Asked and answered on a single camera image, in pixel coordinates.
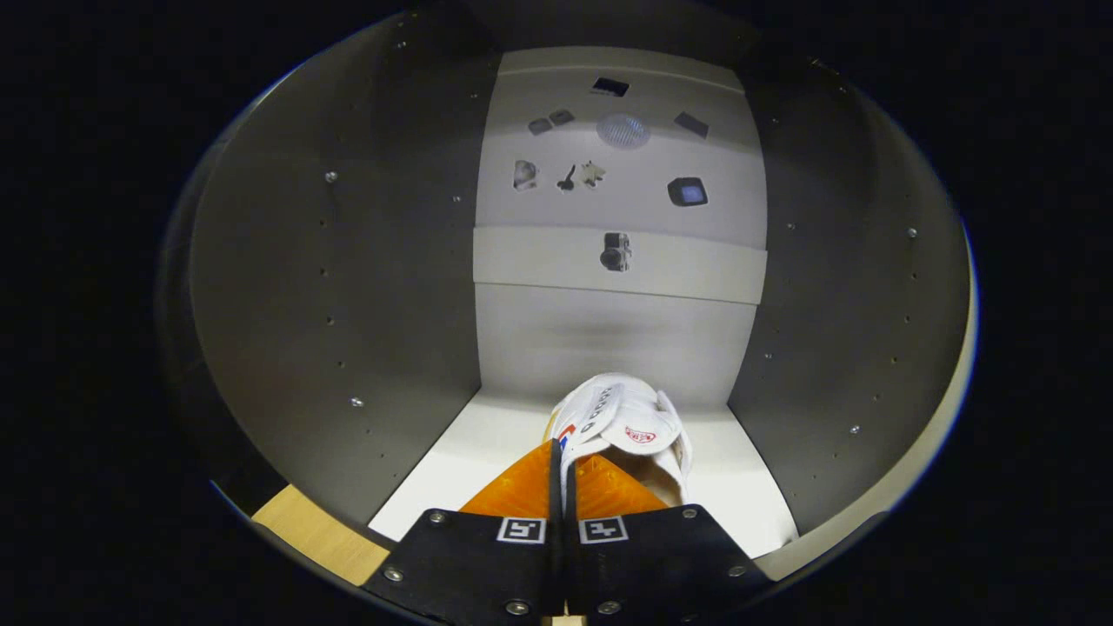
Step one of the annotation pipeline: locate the white canvas shoe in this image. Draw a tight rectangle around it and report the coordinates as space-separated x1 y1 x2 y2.
543 374 694 509

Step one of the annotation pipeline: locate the grey shoe cabinet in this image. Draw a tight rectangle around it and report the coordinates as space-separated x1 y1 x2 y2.
157 0 979 583

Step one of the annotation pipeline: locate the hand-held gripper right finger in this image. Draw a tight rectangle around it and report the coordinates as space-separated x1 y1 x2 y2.
565 452 775 623

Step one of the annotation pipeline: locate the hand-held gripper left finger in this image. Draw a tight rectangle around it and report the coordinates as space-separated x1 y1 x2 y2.
361 439 566 626

